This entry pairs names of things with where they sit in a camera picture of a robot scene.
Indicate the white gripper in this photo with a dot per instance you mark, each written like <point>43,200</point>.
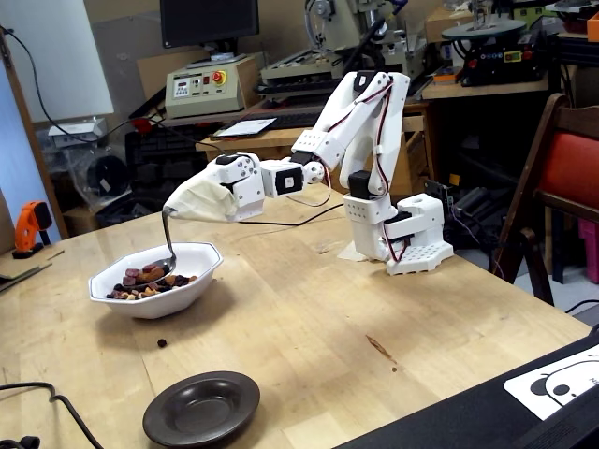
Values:
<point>244,193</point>

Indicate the bent metal spoon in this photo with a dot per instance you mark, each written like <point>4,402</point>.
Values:
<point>171,264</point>

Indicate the small trail mix portion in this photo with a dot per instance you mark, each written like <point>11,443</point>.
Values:
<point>145,275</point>

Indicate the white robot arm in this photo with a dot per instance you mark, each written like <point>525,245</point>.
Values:
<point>393,121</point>

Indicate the white octagonal bowl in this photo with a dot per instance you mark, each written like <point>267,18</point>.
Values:
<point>154,306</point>

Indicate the brown round plate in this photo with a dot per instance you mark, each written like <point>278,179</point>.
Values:
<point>201,411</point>

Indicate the white paper sheet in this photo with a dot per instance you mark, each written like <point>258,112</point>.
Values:
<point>245,127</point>

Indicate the black slotted storage bin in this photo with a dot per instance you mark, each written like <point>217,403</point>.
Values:
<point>164,163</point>

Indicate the wooden workbench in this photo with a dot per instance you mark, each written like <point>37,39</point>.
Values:
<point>281,145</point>

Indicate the beige control box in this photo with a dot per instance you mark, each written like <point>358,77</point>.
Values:
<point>206,100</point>

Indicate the black keyboard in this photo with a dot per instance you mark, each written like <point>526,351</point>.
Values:
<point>290,119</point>

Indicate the small red clamp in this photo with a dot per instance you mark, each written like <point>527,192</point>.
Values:
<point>140,125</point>

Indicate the plastic bag with spool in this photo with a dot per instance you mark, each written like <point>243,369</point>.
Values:
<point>105,175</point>

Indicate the trail mix pile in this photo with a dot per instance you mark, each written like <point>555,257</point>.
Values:
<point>135,294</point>

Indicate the translucent white plastic wedge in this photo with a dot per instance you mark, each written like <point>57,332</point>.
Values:
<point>351,255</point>

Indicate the black computer monitor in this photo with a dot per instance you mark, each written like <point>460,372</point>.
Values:
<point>210,21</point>

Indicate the small metal rod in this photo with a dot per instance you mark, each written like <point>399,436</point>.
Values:
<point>55,255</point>

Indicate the orange and black tool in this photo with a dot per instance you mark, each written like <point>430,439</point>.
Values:
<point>28,220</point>

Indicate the beige milling machine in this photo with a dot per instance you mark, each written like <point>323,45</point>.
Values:
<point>346,28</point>

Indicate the small motor driver board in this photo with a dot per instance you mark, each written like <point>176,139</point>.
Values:
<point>437,192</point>

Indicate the white foam board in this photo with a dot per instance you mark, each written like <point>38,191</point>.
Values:
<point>61,56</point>

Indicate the flat metal file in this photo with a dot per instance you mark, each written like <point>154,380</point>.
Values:
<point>23,276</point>

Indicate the small orange box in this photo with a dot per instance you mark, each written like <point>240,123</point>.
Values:
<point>444,78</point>

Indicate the brown cardboard box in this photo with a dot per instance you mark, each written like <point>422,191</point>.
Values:
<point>442,23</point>

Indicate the wooden shelf board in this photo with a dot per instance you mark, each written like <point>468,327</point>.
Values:
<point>491,91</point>

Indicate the black machine green disc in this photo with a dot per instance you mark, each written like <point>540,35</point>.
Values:
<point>496,63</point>

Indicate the wooden chair red cushion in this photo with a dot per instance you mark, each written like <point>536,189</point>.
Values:
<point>571,168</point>

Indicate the white panda sticker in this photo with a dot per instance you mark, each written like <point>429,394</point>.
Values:
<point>519,390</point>

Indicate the pink plastic bin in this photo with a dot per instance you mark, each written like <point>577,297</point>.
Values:
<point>590,252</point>

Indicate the brown wooden post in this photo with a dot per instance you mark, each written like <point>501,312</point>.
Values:
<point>30,126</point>

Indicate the black metal frame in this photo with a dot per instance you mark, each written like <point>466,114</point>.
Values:
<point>575,49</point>

